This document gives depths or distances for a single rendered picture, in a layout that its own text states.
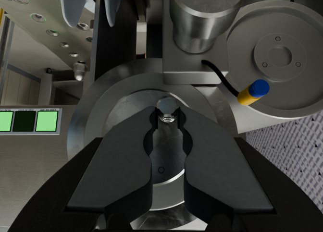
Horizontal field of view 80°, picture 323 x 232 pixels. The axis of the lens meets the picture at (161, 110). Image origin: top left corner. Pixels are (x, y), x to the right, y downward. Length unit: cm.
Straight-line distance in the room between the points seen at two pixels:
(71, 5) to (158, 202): 20
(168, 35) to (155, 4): 40
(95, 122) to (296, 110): 17
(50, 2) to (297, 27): 34
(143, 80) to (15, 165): 50
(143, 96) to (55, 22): 31
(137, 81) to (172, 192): 10
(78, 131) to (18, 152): 45
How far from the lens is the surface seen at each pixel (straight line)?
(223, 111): 18
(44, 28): 47
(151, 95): 15
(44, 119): 59
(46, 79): 344
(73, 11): 23
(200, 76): 16
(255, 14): 24
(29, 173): 61
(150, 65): 19
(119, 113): 15
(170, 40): 16
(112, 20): 21
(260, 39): 22
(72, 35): 46
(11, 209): 64
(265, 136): 37
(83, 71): 58
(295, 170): 31
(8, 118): 65
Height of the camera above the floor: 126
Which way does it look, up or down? 12 degrees down
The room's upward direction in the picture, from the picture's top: 180 degrees clockwise
